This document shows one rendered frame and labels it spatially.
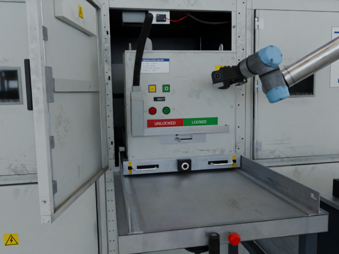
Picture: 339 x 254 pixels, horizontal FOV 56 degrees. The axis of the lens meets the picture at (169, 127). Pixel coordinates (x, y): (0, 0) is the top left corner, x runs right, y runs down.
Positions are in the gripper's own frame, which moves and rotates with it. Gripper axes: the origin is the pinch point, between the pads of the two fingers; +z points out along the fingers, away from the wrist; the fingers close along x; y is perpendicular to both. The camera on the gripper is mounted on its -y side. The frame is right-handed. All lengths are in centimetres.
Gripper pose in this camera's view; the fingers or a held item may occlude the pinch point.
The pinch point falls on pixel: (213, 83)
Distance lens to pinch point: 140.7
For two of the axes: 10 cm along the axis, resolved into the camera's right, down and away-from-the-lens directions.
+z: -4.3, 1.7, 8.9
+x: -1.4, -9.8, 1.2
